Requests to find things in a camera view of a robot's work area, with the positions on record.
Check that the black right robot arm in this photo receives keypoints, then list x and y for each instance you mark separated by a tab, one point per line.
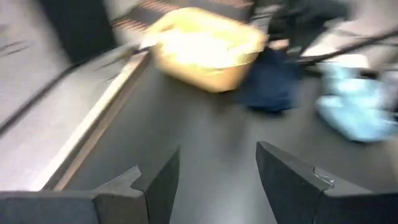
298	25

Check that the table edge frame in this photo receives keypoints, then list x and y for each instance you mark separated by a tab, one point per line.
93	118

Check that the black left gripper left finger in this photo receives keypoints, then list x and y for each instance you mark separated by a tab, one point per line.
149	199

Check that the yellow plastic basket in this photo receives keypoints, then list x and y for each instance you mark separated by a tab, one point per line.
217	79

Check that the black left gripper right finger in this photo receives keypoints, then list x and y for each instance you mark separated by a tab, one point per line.
295	193

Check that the navy blue microfiber towel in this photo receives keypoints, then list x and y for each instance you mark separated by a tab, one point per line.
267	87

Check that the light blue microfiber towel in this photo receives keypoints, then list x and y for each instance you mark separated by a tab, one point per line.
351	115

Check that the black standing panel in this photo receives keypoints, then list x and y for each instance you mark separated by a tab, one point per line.
77	28

